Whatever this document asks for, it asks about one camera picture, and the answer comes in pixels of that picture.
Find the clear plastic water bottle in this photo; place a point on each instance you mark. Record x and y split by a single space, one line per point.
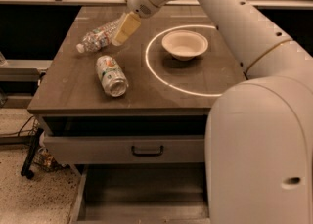
98 38

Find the grey drawer cabinet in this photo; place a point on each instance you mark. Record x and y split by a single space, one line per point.
165 97

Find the grey top drawer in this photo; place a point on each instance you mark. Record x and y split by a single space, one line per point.
117 150

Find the white paper bowl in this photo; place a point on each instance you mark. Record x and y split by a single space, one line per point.
184 45

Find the black drawer handle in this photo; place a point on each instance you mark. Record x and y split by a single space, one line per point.
136 152

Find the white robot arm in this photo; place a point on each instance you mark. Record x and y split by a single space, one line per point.
259 133

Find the black wheeled cart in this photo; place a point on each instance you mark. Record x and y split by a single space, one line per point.
39 156

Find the open grey middle drawer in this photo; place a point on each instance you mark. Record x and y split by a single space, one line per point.
142 194

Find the green white soda can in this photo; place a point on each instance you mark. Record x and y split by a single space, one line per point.
111 76

